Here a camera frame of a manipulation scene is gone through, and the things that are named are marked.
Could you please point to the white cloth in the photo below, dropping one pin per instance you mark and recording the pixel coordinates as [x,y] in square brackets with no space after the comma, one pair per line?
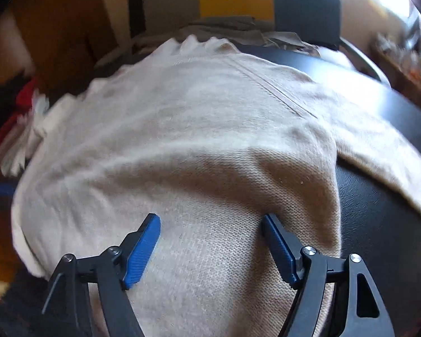
[21,147]

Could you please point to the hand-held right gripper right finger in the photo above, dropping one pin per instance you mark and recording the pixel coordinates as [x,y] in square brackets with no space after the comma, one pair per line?
[280,252]

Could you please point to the beige knit sweater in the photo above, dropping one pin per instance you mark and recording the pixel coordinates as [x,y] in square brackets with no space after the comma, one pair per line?
[182,140]

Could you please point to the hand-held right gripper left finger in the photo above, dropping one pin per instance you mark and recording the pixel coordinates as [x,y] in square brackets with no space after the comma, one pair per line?
[140,249]

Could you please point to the grey cloth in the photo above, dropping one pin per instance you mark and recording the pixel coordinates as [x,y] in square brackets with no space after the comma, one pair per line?
[231,28]

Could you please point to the wooden wardrobe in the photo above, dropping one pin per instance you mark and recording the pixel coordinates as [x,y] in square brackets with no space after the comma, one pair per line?
[56,24]

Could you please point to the red cloth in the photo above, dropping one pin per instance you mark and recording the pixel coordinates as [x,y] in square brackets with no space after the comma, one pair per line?
[22,94]

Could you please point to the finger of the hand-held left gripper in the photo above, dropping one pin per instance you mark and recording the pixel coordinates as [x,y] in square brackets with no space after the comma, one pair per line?
[0,187]

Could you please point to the wooden table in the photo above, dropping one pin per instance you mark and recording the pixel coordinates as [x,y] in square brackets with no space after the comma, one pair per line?
[407,73]

